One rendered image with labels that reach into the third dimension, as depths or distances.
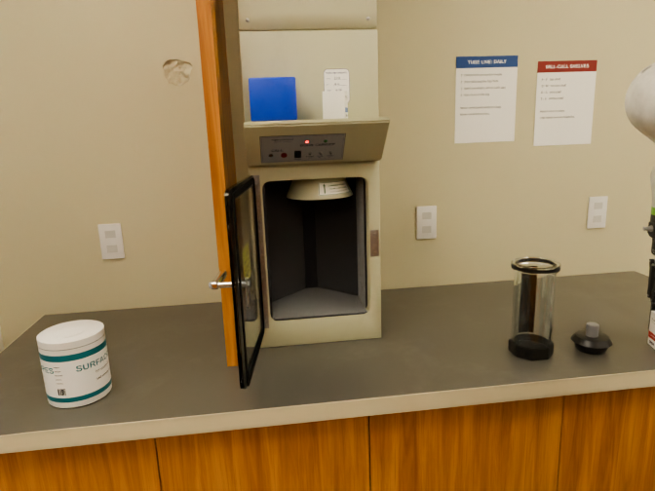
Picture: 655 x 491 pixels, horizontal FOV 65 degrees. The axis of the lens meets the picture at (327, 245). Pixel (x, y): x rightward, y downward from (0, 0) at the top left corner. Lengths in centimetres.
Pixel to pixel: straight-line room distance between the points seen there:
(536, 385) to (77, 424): 95
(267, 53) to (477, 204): 94
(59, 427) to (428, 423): 76
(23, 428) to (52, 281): 75
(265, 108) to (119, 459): 79
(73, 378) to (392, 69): 125
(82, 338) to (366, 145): 74
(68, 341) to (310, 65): 80
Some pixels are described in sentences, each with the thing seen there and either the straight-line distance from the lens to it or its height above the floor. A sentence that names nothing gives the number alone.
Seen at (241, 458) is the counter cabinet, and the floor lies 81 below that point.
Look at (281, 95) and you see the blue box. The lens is 114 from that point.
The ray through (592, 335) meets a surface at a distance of 140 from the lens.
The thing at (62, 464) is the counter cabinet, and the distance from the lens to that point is 125.
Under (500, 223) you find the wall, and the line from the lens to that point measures 190.
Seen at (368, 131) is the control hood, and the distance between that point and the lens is 118.
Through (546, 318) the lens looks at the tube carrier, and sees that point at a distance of 130.
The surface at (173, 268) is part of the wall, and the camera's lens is 176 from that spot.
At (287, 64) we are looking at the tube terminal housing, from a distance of 126.
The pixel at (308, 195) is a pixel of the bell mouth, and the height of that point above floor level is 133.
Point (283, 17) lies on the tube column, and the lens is 127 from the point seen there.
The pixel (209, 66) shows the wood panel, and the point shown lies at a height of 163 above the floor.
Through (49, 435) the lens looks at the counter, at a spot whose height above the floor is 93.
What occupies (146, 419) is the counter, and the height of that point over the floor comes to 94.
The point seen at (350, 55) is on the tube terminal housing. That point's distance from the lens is 128.
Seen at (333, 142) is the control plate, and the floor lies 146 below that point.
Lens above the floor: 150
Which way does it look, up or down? 13 degrees down
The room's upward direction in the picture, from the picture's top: 2 degrees counter-clockwise
